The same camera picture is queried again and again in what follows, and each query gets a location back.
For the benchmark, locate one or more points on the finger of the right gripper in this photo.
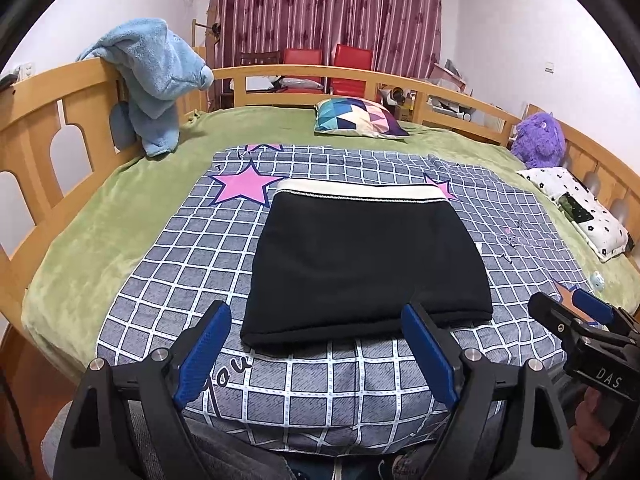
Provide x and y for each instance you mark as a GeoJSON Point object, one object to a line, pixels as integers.
{"type": "Point", "coordinates": [592, 304]}
{"type": "Point", "coordinates": [558, 320]}

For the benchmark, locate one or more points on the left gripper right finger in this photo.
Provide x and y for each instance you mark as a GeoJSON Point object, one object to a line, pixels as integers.
{"type": "Point", "coordinates": [504, 421]}

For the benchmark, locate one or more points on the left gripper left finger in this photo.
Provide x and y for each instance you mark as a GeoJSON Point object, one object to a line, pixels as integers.
{"type": "Point", "coordinates": [98, 441]}

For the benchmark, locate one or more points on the black pants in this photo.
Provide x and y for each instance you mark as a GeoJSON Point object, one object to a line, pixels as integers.
{"type": "Point", "coordinates": [338, 269]}

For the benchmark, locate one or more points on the person's right hand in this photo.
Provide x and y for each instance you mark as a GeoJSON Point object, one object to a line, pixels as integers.
{"type": "Point", "coordinates": [588, 433]}

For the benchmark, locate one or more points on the small light blue toy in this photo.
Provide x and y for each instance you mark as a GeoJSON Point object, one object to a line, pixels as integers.
{"type": "Point", "coordinates": [597, 281]}

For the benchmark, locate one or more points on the white black dotted pillow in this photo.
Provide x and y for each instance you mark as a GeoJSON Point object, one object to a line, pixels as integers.
{"type": "Point", "coordinates": [603, 233]}

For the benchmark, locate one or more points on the grey checked quilt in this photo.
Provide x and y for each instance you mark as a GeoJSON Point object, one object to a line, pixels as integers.
{"type": "Point", "coordinates": [361, 395]}

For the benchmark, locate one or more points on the purple plush toy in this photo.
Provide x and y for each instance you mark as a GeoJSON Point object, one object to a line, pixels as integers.
{"type": "Point", "coordinates": [539, 141]}

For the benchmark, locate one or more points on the green bed sheet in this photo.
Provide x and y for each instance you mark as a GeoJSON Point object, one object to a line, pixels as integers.
{"type": "Point", "coordinates": [86, 265]}

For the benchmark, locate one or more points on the white folded garment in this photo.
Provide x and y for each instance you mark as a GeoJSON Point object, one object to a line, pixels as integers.
{"type": "Point", "coordinates": [411, 193]}

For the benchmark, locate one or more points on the colourful geometric pillow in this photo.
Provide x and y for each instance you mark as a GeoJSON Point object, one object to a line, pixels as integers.
{"type": "Point", "coordinates": [356, 117]}

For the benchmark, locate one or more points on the maroon striped curtain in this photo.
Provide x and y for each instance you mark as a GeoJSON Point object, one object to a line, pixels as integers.
{"type": "Point", "coordinates": [403, 36]}

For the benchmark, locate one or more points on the light blue plush elephant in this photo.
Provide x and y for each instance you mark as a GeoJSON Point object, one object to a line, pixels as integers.
{"type": "Point", "coordinates": [159, 67]}

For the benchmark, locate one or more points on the red chair left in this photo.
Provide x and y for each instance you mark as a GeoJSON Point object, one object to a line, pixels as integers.
{"type": "Point", "coordinates": [305, 84]}

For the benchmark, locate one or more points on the wooden bed frame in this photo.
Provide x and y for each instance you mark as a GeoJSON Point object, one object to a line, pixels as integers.
{"type": "Point", "coordinates": [85, 92]}

